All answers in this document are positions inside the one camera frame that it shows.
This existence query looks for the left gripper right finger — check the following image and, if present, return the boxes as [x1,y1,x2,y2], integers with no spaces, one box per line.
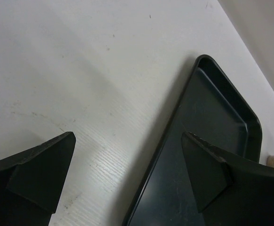
[181,133,274,226]

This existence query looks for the black plastic tray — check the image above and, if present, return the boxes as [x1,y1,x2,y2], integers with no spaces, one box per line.
[122,55,262,226]

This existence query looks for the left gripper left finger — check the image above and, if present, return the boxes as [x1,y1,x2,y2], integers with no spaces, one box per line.
[0,131,76,226]

